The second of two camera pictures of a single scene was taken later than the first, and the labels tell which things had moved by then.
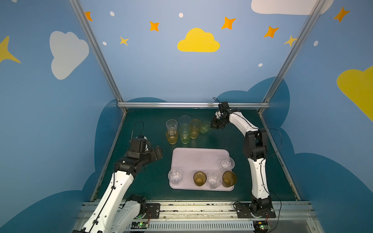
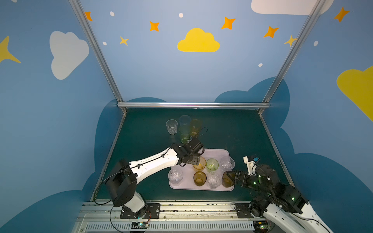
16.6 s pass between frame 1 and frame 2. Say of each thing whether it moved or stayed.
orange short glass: moved
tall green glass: stayed
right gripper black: moved
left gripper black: moved
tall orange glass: stayed
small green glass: moved
